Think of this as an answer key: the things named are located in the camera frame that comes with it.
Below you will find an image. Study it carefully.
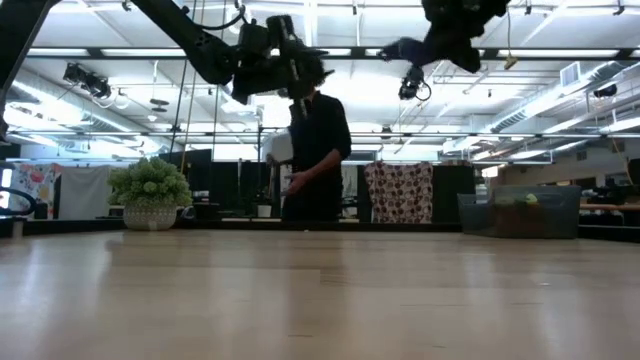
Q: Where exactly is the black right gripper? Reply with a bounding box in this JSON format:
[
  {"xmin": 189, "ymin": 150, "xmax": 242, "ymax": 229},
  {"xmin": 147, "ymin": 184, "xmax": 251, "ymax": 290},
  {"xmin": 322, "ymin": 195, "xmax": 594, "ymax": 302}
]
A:
[{"xmin": 417, "ymin": 12, "xmax": 509, "ymax": 75}]

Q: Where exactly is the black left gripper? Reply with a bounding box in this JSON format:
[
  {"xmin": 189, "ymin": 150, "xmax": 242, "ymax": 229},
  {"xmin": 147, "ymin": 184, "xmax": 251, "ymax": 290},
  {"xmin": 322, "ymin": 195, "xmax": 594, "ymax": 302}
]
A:
[{"xmin": 230, "ymin": 13, "xmax": 309, "ymax": 122}]

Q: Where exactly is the grey plastic basket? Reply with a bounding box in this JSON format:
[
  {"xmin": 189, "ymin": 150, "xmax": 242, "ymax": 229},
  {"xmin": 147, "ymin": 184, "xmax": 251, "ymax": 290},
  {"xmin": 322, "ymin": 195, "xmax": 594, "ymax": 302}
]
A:
[{"xmin": 457, "ymin": 185, "xmax": 584, "ymax": 240}]

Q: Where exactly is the white cylinder tank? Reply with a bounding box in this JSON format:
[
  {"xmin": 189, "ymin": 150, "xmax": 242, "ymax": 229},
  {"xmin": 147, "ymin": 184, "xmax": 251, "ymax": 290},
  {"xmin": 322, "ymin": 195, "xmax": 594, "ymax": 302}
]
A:
[{"xmin": 260, "ymin": 128, "xmax": 296, "ymax": 164}]

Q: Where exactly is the yellow hanging tag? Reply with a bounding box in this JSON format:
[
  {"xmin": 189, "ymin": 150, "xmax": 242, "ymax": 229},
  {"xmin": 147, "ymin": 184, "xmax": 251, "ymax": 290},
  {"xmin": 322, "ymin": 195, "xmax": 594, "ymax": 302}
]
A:
[{"xmin": 503, "ymin": 9, "xmax": 520, "ymax": 72}]

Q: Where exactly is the person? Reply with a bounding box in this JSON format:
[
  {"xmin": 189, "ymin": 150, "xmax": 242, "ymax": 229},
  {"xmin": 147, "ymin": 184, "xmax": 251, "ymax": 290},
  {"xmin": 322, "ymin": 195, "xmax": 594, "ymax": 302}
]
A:
[{"xmin": 263, "ymin": 49, "xmax": 353, "ymax": 223}]

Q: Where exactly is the leaf print cloth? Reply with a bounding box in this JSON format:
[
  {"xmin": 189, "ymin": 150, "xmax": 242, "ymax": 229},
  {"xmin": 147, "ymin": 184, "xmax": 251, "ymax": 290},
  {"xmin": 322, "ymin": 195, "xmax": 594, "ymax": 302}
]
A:
[{"xmin": 341, "ymin": 164, "xmax": 359, "ymax": 219}]

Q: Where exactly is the white air vent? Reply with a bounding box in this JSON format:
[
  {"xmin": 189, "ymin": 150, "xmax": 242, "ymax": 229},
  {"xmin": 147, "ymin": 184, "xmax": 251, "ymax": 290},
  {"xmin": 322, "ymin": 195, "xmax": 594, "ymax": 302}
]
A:
[{"xmin": 559, "ymin": 60, "xmax": 582, "ymax": 89}]

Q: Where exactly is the brown dotted cloth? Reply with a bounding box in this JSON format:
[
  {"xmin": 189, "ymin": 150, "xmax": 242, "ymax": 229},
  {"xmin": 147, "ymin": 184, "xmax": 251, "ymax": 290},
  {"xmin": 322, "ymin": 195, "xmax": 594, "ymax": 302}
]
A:
[{"xmin": 363, "ymin": 161, "xmax": 435, "ymax": 225}]

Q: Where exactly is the black partition panel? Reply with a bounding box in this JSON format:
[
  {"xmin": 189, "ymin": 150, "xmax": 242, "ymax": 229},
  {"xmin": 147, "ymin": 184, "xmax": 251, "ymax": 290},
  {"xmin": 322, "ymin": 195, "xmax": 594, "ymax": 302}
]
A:
[{"xmin": 431, "ymin": 164, "xmax": 477, "ymax": 225}]

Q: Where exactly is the green plant in white pot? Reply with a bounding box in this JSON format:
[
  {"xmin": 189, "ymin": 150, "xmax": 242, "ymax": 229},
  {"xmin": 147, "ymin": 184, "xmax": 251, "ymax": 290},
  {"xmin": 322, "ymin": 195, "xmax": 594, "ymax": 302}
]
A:
[{"xmin": 108, "ymin": 156, "xmax": 194, "ymax": 232}]

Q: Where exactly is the overhead light bar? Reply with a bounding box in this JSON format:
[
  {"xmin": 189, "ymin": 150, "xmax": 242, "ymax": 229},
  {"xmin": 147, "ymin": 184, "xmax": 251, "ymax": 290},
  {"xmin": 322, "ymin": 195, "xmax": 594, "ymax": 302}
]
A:
[{"xmin": 24, "ymin": 46, "xmax": 640, "ymax": 62}]

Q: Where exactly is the plain grey cloth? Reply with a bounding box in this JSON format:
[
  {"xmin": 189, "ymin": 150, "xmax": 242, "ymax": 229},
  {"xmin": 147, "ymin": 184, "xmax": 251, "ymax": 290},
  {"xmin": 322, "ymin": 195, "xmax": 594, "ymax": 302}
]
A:
[{"xmin": 59, "ymin": 165, "xmax": 115, "ymax": 219}]

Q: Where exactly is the white floral cloth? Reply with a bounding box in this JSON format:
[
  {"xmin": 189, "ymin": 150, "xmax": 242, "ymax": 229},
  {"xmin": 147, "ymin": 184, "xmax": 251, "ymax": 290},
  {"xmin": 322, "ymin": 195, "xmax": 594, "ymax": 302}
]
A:
[{"xmin": 9, "ymin": 163, "xmax": 64, "ymax": 214}]

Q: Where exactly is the ceiling camera with cable loop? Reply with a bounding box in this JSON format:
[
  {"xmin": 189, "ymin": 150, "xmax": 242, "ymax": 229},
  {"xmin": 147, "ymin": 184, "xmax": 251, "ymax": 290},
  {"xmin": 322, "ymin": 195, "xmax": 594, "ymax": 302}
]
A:
[{"xmin": 397, "ymin": 64, "xmax": 433, "ymax": 103}]

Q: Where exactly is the black metal rack frame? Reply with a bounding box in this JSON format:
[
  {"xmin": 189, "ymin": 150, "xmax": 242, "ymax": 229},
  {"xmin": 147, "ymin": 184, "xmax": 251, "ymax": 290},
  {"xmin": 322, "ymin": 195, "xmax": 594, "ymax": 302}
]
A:
[{"xmin": 256, "ymin": 124, "xmax": 291, "ymax": 219}]

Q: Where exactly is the black table frame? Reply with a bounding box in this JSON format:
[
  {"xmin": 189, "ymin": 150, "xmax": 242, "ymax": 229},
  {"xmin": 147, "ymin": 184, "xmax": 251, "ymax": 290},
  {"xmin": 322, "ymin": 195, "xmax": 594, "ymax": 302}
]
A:
[{"xmin": 0, "ymin": 215, "xmax": 640, "ymax": 244}]

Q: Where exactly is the long black ceiling camera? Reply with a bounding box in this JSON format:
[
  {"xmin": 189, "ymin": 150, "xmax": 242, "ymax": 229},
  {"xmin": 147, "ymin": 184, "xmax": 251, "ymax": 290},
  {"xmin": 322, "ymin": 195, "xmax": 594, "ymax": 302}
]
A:
[{"xmin": 62, "ymin": 61, "xmax": 113, "ymax": 100}]

